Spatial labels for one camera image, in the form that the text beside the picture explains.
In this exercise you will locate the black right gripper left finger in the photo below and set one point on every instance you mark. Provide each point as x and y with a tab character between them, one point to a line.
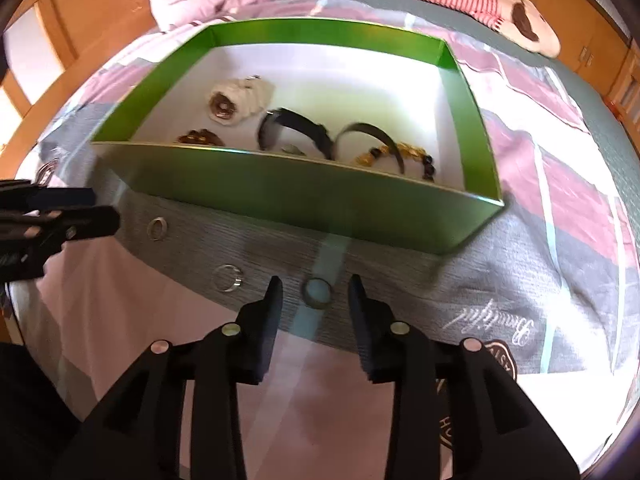
134	432

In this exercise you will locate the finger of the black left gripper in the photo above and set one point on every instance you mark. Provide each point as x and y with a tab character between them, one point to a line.
37	221

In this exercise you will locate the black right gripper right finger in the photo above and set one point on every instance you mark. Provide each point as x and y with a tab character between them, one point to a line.
497	432

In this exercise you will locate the patterned pink grey bedsheet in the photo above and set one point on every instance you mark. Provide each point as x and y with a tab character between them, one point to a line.
554	275

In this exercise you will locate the wooden wardrobe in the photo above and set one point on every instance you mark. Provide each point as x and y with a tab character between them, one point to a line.
53	48

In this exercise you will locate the green cardboard box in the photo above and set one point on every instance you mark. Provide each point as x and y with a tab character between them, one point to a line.
161	141

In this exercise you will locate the black curved hair band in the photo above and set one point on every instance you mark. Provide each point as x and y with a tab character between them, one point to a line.
375	133

